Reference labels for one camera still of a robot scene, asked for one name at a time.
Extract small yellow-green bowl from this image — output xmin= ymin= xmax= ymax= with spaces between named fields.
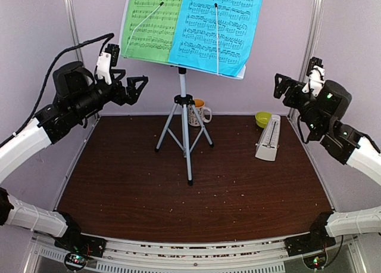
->
xmin=255 ymin=111 xmax=271 ymax=129

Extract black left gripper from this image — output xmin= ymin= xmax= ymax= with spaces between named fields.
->
xmin=70 ymin=69 xmax=148 ymax=119

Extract green sheet music page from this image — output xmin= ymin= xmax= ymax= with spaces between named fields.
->
xmin=120 ymin=0 xmax=183 ymax=64

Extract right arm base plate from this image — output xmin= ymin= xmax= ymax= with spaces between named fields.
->
xmin=284 ymin=232 xmax=336 ymax=257

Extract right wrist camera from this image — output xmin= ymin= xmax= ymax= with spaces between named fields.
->
xmin=302 ymin=57 xmax=325 ymax=97

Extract white metronome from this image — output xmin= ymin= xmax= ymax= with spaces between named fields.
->
xmin=255 ymin=114 xmax=281 ymax=162

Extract left aluminium frame post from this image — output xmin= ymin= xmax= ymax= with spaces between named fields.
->
xmin=64 ymin=0 xmax=80 ymax=45

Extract floral ceramic mug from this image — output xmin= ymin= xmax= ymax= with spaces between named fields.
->
xmin=188 ymin=98 xmax=213 ymax=127

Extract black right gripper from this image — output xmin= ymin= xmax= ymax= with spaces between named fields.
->
xmin=273 ymin=73 xmax=326 ymax=137

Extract right aluminium frame post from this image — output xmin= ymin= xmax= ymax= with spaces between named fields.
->
xmin=287 ymin=0 xmax=324 ymax=122

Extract aluminium frame post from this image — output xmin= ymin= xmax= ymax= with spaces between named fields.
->
xmin=64 ymin=0 xmax=80 ymax=45
xmin=287 ymin=0 xmax=324 ymax=122

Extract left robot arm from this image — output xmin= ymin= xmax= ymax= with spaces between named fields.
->
xmin=1 ymin=33 xmax=148 ymax=252

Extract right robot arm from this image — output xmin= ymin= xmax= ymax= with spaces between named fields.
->
xmin=274 ymin=74 xmax=380 ymax=250

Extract white perforated music stand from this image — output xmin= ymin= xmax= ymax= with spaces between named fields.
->
xmin=118 ymin=0 xmax=266 ymax=187

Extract aluminium front rail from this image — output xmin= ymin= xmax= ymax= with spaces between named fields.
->
xmin=29 ymin=221 xmax=363 ymax=273

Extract blue sheet music page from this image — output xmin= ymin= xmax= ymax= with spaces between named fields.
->
xmin=168 ymin=0 xmax=263 ymax=79

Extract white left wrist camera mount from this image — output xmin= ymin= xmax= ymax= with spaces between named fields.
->
xmin=95 ymin=52 xmax=112 ymax=85

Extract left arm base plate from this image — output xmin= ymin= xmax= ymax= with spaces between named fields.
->
xmin=53 ymin=234 xmax=107 ymax=258

